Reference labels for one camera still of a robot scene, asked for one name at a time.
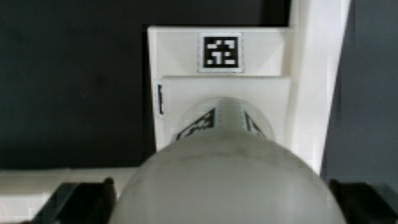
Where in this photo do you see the white lamp base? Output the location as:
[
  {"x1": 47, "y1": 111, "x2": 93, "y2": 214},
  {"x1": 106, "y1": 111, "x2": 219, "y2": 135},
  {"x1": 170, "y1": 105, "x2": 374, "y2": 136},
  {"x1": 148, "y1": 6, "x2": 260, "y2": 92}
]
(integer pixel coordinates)
[{"x1": 148, "y1": 26, "x2": 292, "y2": 147}]

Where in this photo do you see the white fence frame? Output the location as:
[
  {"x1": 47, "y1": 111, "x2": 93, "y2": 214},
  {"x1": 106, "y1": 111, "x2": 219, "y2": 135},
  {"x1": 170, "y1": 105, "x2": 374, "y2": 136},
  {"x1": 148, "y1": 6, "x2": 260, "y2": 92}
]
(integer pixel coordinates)
[{"x1": 0, "y1": 0, "x2": 351, "y2": 224}]

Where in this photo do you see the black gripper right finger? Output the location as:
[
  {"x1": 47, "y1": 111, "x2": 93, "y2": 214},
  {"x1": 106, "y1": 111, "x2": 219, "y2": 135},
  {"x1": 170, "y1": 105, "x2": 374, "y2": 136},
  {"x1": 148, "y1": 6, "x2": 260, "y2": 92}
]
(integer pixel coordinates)
[{"x1": 330, "y1": 179, "x2": 398, "y2": 224}]

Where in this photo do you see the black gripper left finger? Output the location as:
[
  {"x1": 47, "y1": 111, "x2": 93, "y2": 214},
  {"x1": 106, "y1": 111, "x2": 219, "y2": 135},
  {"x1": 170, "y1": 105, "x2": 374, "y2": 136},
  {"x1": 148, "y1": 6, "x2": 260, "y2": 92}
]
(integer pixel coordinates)
[{"x1": 31, "y1": 177, "x2": 116, "y2": 224}]

